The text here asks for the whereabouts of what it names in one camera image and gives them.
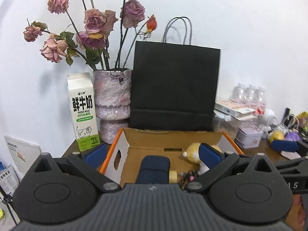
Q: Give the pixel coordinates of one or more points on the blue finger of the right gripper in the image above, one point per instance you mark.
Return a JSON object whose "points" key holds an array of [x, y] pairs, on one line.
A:
{"points": [[299, 147]]}

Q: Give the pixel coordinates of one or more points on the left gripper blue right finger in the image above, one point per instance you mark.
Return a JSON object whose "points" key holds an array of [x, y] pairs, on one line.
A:
{"points": [[220, 166]]}

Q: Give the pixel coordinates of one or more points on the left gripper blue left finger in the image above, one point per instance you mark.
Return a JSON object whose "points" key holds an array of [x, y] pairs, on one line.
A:
{"points": [[83, 167]]}

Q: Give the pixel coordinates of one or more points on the yellow white plush toy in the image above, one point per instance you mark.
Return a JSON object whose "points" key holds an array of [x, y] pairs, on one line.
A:
{"points": [[198, 156]]}

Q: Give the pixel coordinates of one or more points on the navy blue case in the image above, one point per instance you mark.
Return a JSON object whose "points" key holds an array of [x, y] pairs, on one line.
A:
{"points": [[154, 170]]}

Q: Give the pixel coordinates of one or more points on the red pumpkin cardboard box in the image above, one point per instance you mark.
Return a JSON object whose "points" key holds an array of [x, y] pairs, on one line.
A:
{"points": [[130, 146]]}

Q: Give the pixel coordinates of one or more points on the clear container with seeds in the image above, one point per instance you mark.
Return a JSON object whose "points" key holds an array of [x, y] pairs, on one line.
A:
{"points": [[228, 124]]}

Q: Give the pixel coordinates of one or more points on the small decorated tin box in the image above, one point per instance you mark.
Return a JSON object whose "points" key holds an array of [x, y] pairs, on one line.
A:
{"points": [[248, 137]]}

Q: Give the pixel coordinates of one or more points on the flat box on container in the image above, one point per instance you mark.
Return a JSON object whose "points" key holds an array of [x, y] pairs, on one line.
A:
{"points": [[229, 110]]}

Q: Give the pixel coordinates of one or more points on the right water bottle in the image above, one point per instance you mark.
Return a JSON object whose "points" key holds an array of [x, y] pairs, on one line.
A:
{"points": [[261, 99]]}

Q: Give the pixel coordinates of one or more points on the water bottle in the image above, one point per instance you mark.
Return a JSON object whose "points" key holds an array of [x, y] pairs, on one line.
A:
{"points": [[250, 94], [238, 93], [261, 99]]}

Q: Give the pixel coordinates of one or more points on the middle water bottle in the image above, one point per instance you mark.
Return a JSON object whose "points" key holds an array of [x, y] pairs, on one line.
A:
{"points": [[250, 94]]}

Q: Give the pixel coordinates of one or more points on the white milk carton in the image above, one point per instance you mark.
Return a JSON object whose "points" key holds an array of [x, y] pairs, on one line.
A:
{"points": [[82, 108]]}

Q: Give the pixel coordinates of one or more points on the left water bottle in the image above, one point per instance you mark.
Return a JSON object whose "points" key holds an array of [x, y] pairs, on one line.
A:
{"points": [[238, 93]]}

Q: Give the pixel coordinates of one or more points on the purple marbled vase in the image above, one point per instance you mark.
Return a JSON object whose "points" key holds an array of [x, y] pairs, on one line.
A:
{"points": [[112, 101]]}

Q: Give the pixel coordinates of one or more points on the white booklet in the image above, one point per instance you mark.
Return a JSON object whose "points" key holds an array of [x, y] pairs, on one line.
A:
{"points": [[23, 153]]}

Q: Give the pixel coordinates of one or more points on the black paper shopping bag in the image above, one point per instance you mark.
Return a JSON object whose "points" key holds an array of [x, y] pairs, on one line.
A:
{"points": [[173, 86]]}

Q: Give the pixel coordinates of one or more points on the dried rose bouquet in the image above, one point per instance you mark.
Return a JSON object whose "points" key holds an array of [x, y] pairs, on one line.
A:
{"points": [[92, 44]]}

